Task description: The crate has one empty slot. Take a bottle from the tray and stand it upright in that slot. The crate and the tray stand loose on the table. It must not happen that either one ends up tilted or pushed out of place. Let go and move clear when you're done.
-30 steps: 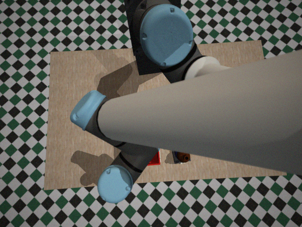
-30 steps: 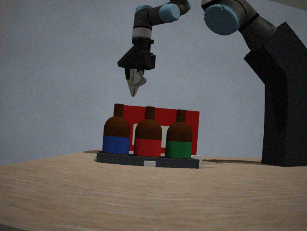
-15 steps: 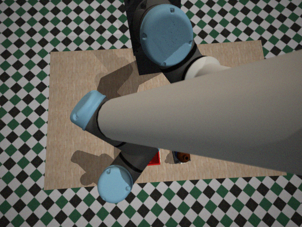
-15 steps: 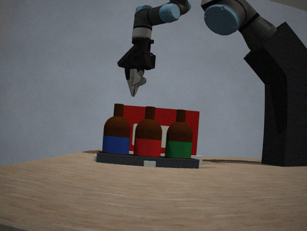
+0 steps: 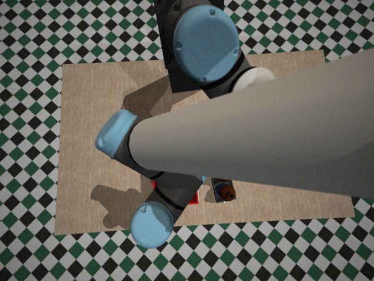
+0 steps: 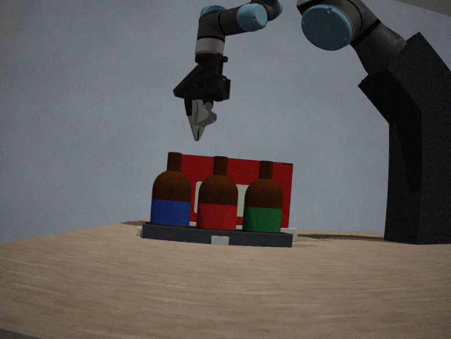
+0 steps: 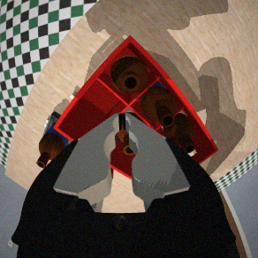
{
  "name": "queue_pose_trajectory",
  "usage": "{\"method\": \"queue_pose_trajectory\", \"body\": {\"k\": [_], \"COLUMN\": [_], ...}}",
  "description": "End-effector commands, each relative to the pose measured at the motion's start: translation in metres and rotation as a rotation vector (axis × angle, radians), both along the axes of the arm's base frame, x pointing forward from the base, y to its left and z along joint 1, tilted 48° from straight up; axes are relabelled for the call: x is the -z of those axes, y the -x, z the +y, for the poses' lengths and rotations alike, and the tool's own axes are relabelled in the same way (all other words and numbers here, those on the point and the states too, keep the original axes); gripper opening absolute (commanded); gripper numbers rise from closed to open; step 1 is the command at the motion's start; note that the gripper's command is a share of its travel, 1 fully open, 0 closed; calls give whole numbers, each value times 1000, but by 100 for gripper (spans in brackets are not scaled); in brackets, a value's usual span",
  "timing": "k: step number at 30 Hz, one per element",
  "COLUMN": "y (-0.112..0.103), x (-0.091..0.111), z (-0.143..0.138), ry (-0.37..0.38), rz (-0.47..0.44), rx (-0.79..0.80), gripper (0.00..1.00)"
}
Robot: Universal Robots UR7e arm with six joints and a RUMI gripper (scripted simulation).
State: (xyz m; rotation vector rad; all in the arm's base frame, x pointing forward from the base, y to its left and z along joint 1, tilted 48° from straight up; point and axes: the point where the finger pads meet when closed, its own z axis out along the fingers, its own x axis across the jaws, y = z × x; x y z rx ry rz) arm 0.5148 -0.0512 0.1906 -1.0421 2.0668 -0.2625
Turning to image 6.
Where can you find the brown bottle with red label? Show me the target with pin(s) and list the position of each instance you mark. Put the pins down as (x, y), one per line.
(217, 199)

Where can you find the brown bottle with blue label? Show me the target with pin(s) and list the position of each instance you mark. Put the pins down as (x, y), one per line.
(171, 195)

